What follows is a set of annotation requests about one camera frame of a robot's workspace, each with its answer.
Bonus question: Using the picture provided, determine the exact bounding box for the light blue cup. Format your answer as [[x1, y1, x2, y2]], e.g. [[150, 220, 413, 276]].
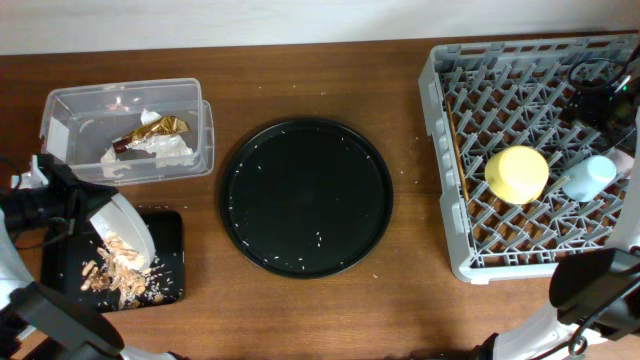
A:
[[562, 155, 617, 202]]

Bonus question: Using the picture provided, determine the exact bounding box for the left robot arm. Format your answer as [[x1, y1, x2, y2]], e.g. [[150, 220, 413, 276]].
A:
[[1, 154, 155, 359]]

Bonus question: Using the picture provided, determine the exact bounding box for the round black serving tray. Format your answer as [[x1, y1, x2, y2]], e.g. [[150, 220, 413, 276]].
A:
[[219, 117, 393, 279]]

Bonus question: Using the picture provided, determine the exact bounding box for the clear plastic bin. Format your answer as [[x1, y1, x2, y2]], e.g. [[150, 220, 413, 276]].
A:
[[40, 78, 214, 186]]

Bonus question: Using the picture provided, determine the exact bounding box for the gold coffee sachet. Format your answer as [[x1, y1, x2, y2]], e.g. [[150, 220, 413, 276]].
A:
[[112, 116, 190, 154]]

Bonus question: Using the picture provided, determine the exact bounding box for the food scraps and rice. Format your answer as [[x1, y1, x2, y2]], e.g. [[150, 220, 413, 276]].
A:
[[80, 230, 174, 310]]

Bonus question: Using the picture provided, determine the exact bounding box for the white tissue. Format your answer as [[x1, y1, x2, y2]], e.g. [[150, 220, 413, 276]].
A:
[[100, 109, 193, 178]]

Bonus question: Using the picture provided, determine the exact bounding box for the yellow bowl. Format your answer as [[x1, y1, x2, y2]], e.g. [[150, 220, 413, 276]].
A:
[[484, 145, 550, 205]]

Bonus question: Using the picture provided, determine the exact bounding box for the grey plate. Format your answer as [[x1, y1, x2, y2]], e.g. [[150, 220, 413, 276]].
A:
[[90, 193, 156, 270]]

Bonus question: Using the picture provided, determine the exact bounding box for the grey dishwasher rack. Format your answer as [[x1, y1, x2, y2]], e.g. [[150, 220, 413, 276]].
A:
[[418, 34, 638, 284]]

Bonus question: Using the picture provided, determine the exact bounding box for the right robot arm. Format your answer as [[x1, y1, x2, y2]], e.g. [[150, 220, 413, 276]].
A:
[[470, 51, 639, 359]]

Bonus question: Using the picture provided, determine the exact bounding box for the black rectangular tray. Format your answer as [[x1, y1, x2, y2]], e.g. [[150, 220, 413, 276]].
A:
[[40, 211, 185, 313]]

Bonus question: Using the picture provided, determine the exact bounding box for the white cup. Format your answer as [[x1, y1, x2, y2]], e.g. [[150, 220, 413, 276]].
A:
[[610, 149, 635, 179]]

